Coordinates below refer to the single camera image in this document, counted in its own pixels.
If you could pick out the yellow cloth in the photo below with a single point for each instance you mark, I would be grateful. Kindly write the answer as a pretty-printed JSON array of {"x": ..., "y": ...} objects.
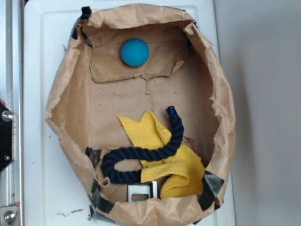
[{"x": 184, "y": 170}]

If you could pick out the blue ball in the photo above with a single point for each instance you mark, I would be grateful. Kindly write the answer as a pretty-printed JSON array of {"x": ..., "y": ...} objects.
[{"x": 134, "y": 52}]

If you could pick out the brown paper bag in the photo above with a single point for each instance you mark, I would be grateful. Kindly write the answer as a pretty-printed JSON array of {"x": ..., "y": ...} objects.
[{"x": 93, "y": 86}]

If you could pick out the black mounting bracket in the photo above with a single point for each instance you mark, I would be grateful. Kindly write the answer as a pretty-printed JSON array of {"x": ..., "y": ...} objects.
[{"x": 6, "y": 136}]

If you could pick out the aluminium rail frame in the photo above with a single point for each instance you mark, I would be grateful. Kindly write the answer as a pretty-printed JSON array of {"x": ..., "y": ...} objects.
[{"x": 11, "y": 87}]

